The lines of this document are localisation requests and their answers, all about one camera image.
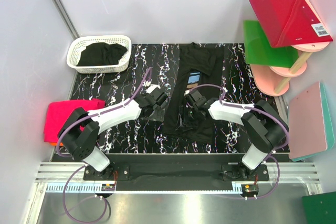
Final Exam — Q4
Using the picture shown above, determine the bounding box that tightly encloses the pink wooden tiered shelf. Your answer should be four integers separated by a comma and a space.
250, 0, 329, 97

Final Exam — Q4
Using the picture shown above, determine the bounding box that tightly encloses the white plastic laundry basket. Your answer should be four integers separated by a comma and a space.
66, 35, 132, 74

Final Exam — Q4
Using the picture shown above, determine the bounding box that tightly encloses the black printed t-shirt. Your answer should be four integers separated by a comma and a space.
163, 43, 225, 144

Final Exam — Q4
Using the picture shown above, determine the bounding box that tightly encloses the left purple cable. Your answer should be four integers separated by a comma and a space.
55, 67, 153, 222

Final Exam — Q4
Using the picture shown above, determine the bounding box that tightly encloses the black shirt in basket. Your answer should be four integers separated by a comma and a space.
77, 42, 128, 67

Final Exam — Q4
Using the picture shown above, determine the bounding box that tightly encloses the folded pink t-shirt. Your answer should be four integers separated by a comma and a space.
44, 99, 106, 146

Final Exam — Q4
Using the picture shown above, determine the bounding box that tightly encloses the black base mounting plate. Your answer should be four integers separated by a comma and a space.
83, 154, 269, 193

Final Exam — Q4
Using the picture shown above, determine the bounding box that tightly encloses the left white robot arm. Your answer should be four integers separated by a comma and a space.
58, 84, 168, 175

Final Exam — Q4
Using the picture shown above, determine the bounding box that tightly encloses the aluminium rail frame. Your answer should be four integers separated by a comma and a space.
24, 162, 322, 223

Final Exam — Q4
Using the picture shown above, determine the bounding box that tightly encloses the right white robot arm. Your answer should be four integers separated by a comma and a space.
184, 89, 289, 181

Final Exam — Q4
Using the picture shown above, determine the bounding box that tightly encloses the dark green board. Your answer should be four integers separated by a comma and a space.
302, 192, 336, 224

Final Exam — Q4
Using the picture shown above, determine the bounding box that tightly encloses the purple cable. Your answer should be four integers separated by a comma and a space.
55, 67, 153, 222
187, 84, 291, 200

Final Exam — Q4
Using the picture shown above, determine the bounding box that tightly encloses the teal board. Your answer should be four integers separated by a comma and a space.
290, 82, 335, 163

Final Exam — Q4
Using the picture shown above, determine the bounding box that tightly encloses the pink clipboard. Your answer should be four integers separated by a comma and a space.
288, 81, 330, 159

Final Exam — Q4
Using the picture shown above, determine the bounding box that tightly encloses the green plastic sheet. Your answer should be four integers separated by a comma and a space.
243, 20, 299, 68

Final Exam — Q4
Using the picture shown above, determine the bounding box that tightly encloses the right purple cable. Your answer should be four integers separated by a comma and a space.
187, 84, 291, 200

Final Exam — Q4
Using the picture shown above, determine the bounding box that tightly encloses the folded orange t-shirt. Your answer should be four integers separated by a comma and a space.
49, 143, 63, 147

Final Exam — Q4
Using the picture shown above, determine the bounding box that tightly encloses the red plastic folder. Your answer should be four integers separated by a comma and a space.
249, 0, 333, 48

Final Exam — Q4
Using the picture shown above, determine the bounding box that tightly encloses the black marble pattern mat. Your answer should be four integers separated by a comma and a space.
52, 42, 291, 154

